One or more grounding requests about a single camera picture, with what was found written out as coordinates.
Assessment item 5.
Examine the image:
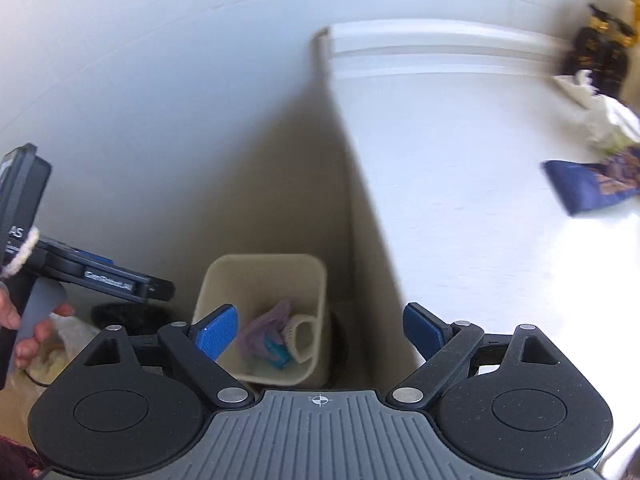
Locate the beige trash bin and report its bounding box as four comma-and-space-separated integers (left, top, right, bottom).
192, 254, 329, 389

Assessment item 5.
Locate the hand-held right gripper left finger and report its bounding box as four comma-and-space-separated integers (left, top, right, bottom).
82, 304, 253, 408

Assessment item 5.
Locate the person's left hand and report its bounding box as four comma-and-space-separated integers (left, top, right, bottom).
0, 288, 76, 371

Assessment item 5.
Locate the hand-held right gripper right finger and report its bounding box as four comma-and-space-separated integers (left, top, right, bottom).
389, 302, 561, 406

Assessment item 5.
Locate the white kitchen cabinet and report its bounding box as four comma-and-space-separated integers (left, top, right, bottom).
309, 29, 422, 392

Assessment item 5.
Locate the white tissue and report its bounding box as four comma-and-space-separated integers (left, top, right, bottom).
553, 70, 640, 156

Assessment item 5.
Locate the white foam fruit net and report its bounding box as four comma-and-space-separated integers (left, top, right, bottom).
282, 313, 317, 365

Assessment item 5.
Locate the dark blue snack packet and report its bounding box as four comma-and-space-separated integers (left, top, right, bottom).
541, 147, 640, 217

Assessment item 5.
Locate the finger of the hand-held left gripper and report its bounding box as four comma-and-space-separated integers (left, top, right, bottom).
147, 279, 176, 304

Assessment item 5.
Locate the white braided cord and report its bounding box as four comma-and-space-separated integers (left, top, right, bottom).
0, 227, 41, 279

